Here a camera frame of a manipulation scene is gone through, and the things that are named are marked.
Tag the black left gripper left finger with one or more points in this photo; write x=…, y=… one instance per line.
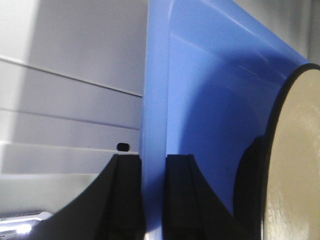
x=111, y=208

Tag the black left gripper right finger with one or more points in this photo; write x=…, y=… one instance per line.
x=191, y=209

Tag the beige plate with black rim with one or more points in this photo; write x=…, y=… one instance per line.
x=276, y=193

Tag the blue plastic tray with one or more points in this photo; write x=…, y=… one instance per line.
x=212, y=75

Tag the grey metal shelf cabinet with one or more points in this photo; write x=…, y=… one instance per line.
x=71, y=92

